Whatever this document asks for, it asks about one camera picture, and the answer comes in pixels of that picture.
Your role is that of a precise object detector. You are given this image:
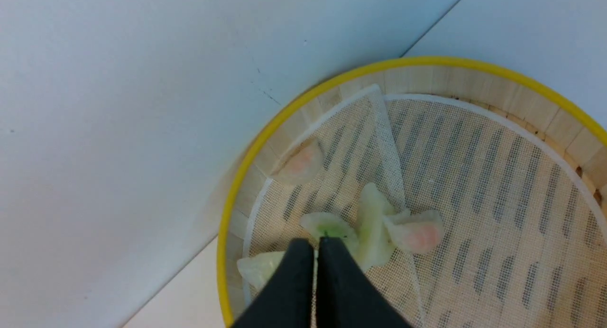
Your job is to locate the green dumpling low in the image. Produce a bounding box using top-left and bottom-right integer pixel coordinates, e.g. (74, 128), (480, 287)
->
(300, 212), (359, 255)

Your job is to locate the white mesh steamer liner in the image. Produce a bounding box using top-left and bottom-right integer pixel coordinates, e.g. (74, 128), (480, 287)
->
(232, 85), (606, 328)

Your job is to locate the yellow rimmed bamboo steamer basket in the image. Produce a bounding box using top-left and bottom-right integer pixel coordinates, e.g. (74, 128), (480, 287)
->
(218, 57), (606, 326)

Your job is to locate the green dumpling left in steamer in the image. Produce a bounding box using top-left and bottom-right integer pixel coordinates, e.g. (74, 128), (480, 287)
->
(236, 252), (285, 291)

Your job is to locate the green dumpling in steamer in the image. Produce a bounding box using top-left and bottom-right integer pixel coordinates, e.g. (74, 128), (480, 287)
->
(355, 182), (396, 273)
(236, 252), (285, 291)

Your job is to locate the pink dumpling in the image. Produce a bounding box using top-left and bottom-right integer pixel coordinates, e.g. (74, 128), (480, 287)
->
(382, 209), (445, 254)
(270, 138), (324, 186)

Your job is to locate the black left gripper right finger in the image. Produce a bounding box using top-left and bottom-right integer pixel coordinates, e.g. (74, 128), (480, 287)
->
(316, 237), (411, 328)

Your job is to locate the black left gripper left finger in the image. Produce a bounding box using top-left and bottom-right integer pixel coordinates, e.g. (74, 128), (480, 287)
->
(231, 238), (315, 328)

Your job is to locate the pink dumpling at steamer rim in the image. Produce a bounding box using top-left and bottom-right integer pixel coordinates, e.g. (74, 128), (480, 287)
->
(270, 138), (324, 186)

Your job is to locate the green dumpling centre in steamer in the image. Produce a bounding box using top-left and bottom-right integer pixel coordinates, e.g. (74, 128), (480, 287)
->
(355, 182), (396, 273)

